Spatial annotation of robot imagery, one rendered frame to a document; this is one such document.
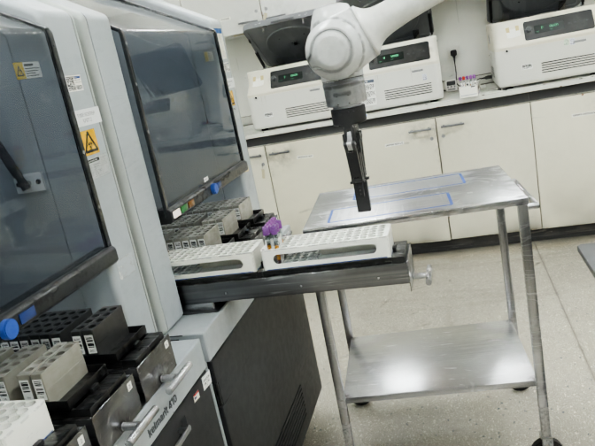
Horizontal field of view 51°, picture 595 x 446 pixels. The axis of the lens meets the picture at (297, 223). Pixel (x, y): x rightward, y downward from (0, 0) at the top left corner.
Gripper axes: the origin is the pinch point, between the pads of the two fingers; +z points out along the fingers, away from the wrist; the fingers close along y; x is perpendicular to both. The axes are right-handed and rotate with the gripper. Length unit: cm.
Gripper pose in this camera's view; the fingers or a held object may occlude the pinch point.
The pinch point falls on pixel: (362, 196)
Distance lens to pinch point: 140.9
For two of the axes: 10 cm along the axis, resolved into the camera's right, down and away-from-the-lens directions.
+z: 1.9, 9.5, 2.5
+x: 9.6, -1.2, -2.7
